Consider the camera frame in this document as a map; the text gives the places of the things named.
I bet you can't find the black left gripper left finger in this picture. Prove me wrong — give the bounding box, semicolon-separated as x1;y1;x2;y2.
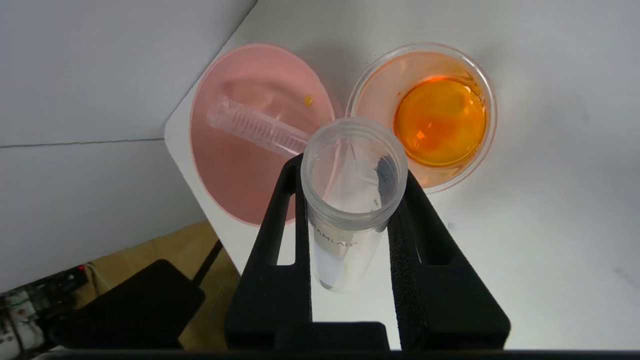
224;153;314;351

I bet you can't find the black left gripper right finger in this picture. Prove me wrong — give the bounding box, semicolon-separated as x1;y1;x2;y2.
387;170;512;351

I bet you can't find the test tube with yellow pigment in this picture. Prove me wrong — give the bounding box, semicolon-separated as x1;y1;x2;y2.
301;117;409;294

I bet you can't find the test tube with red pigment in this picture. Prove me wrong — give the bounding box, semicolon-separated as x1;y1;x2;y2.
206;96;312;159

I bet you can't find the clear glass beaker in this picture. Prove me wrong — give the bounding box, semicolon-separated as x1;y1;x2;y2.
345;42;498;194

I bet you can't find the pink plastic bowl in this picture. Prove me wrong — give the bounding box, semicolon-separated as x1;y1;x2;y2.
189;43;337;227

